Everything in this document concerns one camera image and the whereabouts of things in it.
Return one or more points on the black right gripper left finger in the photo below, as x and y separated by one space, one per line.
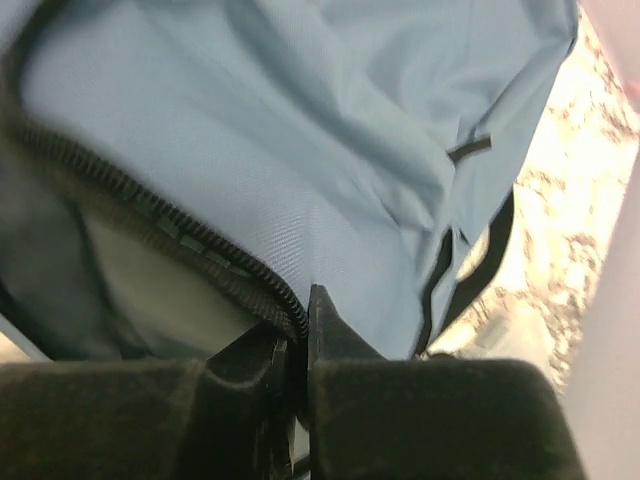
225 418

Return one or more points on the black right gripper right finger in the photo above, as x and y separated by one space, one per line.
444 418

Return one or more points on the blue student backpack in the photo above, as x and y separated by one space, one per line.
174 172

